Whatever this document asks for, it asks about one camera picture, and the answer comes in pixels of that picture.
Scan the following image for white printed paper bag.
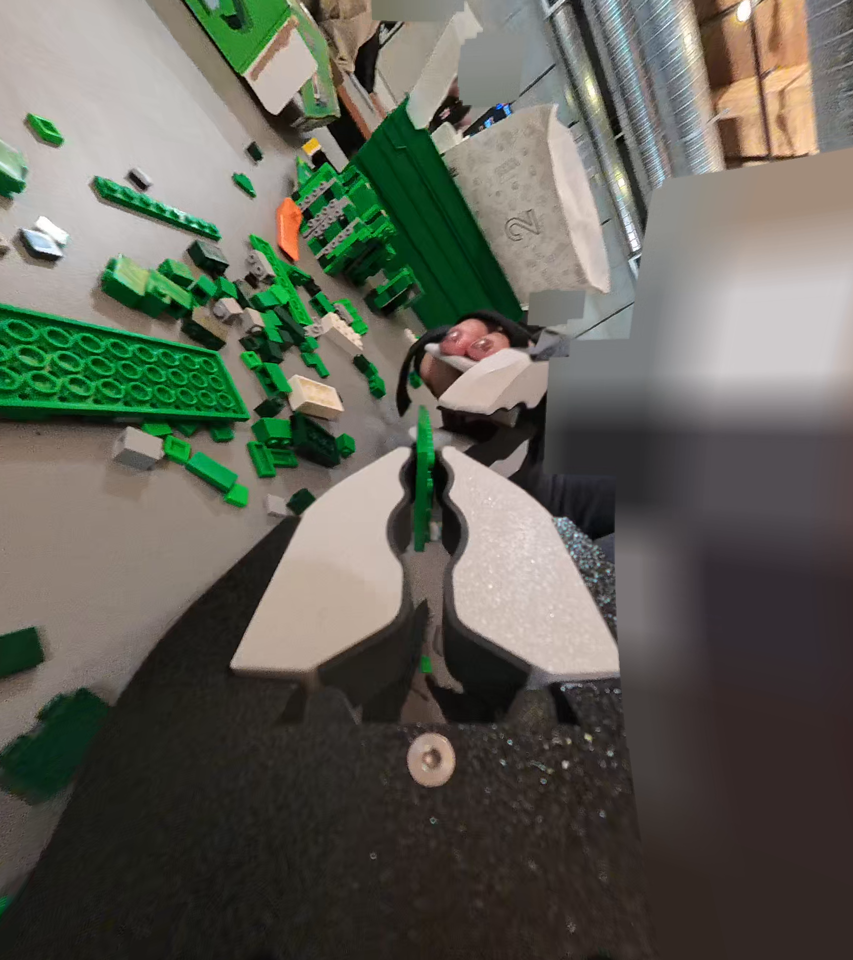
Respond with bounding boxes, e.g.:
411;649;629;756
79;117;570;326
441;103;613;295

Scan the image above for grey desk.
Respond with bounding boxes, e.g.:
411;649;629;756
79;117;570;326
0;0;525;931

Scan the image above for green plate with tiles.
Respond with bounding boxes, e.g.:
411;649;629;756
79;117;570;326
410;405;439;555

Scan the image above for long green plate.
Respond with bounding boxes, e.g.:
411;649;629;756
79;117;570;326
92;176;222;243

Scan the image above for dark green flat tile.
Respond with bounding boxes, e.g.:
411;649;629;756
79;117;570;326
0;627;46;683

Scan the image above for pile of green bricks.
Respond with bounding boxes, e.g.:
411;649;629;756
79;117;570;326
287;159;425;316
100;234;390;481

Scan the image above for plain white paper bag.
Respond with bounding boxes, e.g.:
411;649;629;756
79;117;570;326
405;15;484;130

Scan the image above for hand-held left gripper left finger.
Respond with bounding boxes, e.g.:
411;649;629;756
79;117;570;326
230;447;431;725

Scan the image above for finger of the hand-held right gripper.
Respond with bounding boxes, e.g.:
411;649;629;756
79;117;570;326
435;347;549;430

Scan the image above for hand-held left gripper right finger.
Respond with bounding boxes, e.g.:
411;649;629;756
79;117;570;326
440;447;621;723

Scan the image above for green plastic bin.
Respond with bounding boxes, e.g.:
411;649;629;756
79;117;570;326
351;97;525;331

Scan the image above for green toy set box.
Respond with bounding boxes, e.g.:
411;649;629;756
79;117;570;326
182;0;341;129

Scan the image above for white brick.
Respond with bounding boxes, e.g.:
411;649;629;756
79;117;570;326
287;373;345;421
319;311;366;357

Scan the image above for person's right hand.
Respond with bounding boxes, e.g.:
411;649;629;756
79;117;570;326
420;316;521;376

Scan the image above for orange flat piece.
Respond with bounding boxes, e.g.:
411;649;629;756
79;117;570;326
275;196;305;261

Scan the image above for large green baseplate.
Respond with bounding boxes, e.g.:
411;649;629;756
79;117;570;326
0;292;250;423

